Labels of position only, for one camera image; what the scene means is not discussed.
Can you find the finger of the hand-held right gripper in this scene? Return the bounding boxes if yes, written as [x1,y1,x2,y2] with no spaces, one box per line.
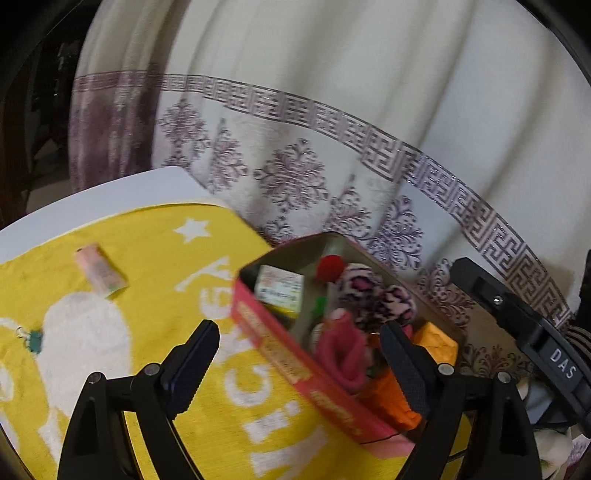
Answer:
[450,257,544,348]

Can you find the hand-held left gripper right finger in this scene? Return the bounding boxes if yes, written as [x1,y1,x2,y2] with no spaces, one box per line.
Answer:
[379,320,542,480]

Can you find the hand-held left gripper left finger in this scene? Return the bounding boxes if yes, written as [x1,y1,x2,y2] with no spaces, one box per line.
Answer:
[56,319,221,480]

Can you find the orange cloth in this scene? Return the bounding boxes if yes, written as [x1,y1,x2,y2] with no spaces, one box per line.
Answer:
[365,322,460,430]

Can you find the pink sock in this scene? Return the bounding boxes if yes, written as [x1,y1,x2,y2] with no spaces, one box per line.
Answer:
[313,308,370,395]

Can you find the purple leopard print scrunchie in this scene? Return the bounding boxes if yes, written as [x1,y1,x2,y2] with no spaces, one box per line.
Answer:
[333,263,419,334]

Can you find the red box container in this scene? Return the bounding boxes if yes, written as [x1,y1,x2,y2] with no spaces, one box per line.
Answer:
[230,232,465,457]

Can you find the red pom-pom ball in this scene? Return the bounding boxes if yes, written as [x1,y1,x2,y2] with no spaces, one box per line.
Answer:
[316,255,346,283]

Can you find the cream cloth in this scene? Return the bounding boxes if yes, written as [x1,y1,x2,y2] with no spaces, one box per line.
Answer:
[517,378,591,480]

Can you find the yellow and white towel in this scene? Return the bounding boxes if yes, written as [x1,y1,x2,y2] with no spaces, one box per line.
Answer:
[0,205,462,480]

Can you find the small white and yellow box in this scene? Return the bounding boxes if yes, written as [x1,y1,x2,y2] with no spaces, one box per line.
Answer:
[254,265,305,319]

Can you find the pink wrapped packet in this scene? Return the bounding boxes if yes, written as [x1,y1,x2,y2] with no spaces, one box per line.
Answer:
[75,246,129,294]

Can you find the teal binder clip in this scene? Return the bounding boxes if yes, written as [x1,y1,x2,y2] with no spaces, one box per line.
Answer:
[16,327,44,354]

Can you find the white curtain with purple pattern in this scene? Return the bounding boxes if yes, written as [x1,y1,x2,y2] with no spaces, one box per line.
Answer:
[69,0,591,384]

